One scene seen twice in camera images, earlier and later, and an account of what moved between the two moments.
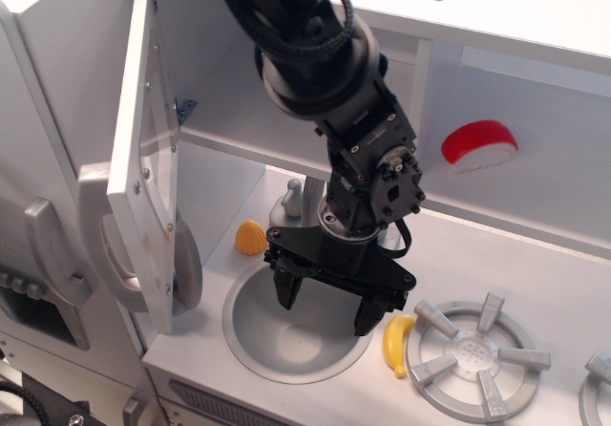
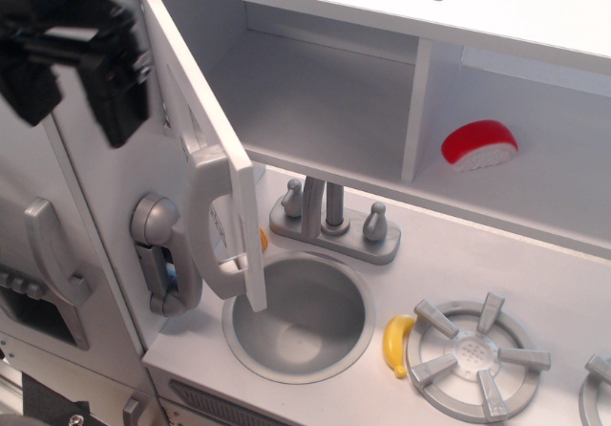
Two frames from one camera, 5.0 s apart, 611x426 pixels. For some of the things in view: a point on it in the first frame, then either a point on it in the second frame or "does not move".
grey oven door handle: (132, 412) does not move
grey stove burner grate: (471, 360) does not move
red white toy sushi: (478, 143) does not move
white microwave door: (131, 210) to (221, 202)
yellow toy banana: (394, 336) does not move
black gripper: (362, 265) to (114, 65)
